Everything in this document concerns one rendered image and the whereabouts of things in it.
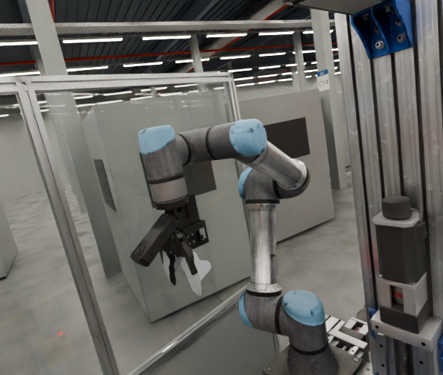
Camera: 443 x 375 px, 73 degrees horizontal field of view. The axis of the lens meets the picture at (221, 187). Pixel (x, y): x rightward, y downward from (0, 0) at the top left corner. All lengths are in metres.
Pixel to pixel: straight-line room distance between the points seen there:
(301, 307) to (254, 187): 0.39
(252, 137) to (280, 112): 3.79
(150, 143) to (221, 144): 0.14
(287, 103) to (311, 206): 1.59
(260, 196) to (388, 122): 0.41
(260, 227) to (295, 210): 3.64
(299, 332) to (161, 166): 0.64
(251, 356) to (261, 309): 0.77
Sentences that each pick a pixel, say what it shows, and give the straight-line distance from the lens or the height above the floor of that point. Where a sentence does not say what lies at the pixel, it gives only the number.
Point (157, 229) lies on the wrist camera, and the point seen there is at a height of 1.63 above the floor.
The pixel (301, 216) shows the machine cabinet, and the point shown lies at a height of 0.28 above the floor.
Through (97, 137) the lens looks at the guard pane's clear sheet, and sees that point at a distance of 1.09.
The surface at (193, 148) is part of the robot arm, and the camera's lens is 0.66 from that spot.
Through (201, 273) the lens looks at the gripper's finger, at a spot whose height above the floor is 1.52.
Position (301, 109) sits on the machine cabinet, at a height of 1.84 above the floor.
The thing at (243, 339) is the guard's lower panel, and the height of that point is 0.77.
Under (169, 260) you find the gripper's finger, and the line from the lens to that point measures 0.70.
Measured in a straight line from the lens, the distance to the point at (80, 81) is 1.10.
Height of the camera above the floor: 1.81
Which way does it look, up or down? 11 degrees down
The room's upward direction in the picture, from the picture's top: 11 degrees counter-clockwise
